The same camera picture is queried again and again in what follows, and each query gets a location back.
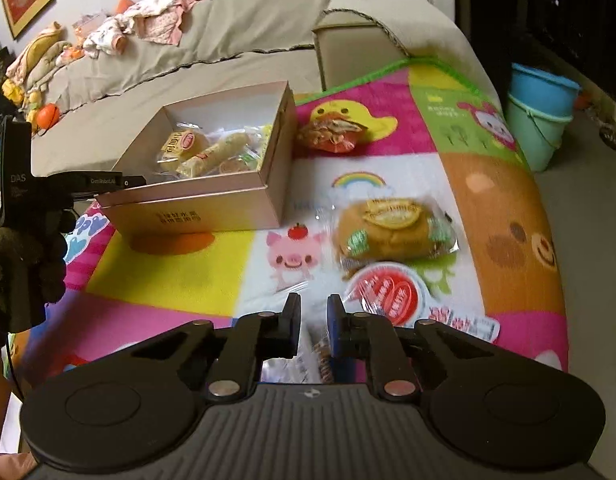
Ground yellow banana plush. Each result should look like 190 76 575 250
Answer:
5 21 64 78

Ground colourful cartoon play mat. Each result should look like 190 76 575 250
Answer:
63 56 574 376

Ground red lid snack cup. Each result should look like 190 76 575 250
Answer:
345 261 435 330

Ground beige covered sofa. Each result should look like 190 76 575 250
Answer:
8 0 414 181

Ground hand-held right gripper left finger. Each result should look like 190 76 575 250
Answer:
88 292 302 404

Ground black cable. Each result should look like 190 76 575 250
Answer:
2 330 25 403

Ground clear plastic bag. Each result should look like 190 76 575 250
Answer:
72 10 109 36

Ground small yellow plush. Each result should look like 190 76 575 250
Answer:
0 77 26 106

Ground green plastic basin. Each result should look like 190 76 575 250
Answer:
505 95 574 173

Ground beige plush toy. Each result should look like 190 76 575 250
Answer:
25 40 71 91

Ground beige throw blanket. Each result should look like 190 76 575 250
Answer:
323 0 504 106

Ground dark glass window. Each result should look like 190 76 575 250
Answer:
455 0 616 116

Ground orange ball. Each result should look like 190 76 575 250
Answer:
35 102 61 133

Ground bun packet green label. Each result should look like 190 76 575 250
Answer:
315 196 461 283

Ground white printed baby garment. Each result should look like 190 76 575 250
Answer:
82 15 134 58

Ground round bun packet yellow label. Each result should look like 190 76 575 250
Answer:
158 127 211 173

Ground red snack packet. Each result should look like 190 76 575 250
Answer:
297 114 364 153

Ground pink floral baby garment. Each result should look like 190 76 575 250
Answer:
115 0 211 46

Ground small orange toys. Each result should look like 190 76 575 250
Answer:
55 45 84 66

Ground person's left hand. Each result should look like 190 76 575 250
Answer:
37 207 77 306

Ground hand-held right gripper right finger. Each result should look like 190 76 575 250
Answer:
327 293 539 404

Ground yellow lemon cake packet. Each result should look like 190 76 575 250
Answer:
238 124 274 163

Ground pink cardboard box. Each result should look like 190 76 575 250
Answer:
95 80 298 237

